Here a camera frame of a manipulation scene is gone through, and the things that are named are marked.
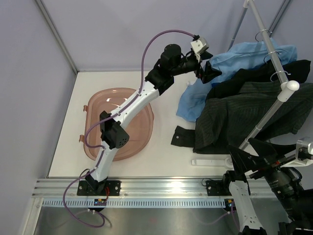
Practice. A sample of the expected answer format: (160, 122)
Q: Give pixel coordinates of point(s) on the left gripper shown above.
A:
(208, 73)

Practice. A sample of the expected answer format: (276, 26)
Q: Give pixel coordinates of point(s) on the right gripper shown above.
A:
(244, 161)

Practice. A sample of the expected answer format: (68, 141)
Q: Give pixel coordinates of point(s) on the light blue shirt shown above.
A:
(247, 56)

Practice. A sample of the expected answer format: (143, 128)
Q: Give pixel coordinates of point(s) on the pink hanger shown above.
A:
(259, 34)

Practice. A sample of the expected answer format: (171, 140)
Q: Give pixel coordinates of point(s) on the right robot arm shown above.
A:
(285, 183)

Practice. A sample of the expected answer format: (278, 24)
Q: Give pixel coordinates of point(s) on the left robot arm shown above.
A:
(113, 125)

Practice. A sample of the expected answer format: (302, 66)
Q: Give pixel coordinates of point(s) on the dark striped shirt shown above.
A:
(230, 120)

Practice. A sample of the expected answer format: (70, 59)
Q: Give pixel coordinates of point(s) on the black shirt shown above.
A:
(299, 71)

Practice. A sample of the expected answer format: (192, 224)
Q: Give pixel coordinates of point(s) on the white clothes rack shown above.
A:
(288, 88)

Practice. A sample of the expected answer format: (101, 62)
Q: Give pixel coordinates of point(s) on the pink translucent plastic basin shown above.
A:
(140, 128)

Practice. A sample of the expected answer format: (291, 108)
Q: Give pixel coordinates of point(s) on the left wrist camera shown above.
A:
(199, 45)

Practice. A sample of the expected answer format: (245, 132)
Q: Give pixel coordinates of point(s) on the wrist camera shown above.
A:
(299, 154)
(199, 45)

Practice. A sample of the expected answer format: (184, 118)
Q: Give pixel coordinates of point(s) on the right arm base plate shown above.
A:
(225, 186)

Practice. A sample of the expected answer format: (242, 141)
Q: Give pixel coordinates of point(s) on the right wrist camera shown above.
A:
(299, 154)

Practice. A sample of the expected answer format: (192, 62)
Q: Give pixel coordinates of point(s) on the aluminium mounting rail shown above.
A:
(132, 188)

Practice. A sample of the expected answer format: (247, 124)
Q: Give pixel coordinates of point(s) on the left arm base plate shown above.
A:
(110, 188)

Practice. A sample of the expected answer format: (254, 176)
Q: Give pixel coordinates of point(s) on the light blue cable duct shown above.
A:
(145, 203)

